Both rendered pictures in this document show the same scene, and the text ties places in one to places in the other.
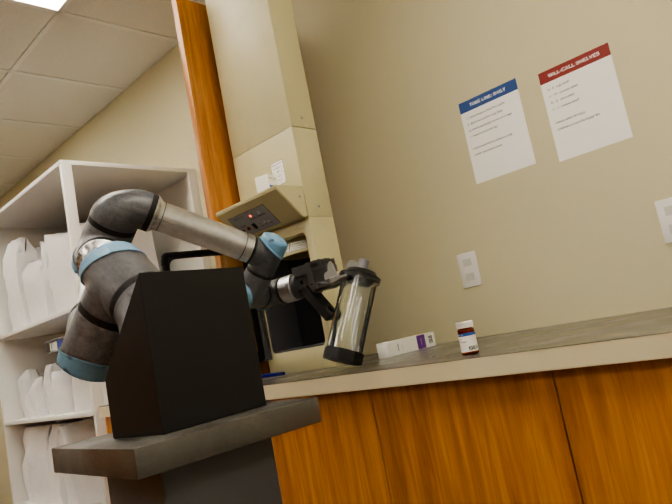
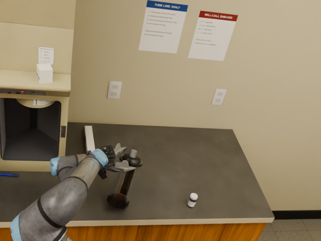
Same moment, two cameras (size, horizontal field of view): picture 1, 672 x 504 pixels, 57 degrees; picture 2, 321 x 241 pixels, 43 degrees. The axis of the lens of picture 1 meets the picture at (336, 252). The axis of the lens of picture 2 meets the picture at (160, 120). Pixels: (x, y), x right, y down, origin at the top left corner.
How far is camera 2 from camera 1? 197 cm
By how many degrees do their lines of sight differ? 72
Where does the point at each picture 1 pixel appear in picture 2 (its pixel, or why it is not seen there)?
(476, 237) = (125, 76)
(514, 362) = (221, 221)
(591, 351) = (249, 220)
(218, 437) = not seen: outside the picture
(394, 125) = not seen: outside the picture
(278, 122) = (59, 19)
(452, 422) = (178, 230)
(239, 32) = not seen: outside the picture
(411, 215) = (84, 49)
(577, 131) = (203, 48)
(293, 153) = (69, 49)
